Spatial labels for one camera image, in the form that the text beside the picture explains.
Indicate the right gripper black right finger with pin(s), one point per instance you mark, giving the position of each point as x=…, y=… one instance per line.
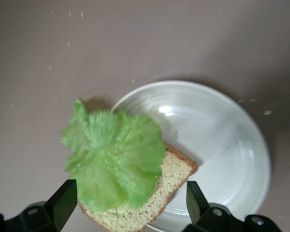
x=200, y=212

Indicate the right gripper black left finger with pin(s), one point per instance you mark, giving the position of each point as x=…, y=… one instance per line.
x=60, y=207

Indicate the brown bread slice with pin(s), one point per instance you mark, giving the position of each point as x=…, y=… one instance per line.
x=169, y=181

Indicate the green lettuce leaf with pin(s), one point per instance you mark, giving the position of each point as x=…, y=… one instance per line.
x=111, y=157

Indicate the beige plate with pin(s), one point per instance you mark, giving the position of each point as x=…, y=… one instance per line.
x=220, y=145

